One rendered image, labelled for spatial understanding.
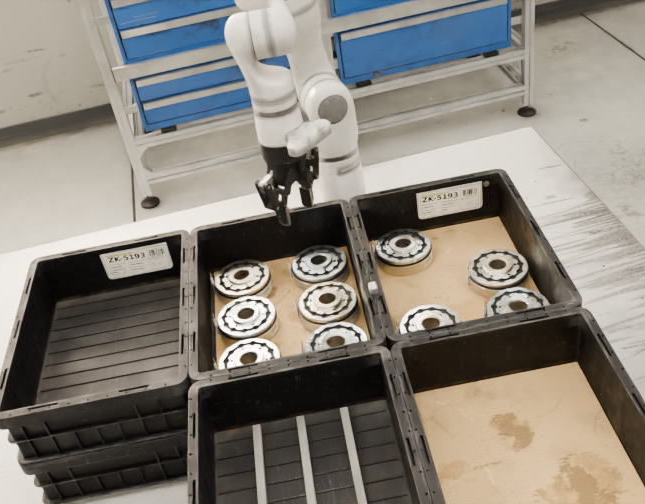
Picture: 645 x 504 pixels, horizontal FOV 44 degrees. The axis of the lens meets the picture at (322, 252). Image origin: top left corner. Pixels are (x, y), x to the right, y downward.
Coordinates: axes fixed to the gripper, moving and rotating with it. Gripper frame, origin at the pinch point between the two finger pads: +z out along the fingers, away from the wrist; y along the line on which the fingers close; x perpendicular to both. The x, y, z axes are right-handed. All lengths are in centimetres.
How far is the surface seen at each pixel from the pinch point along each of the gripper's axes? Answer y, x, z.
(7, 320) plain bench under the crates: 30, -63, 30
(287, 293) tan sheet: 3.9, -2.5, 17.4
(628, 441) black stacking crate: 7, 61, 15
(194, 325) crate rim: 25.3, -1.9, 7.5
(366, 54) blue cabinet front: -155, -103, 56
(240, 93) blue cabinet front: -115, -137, 60
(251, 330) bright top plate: 16.8, 1.1, 14.2
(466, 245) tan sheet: -23.2, 19.0, 17.3
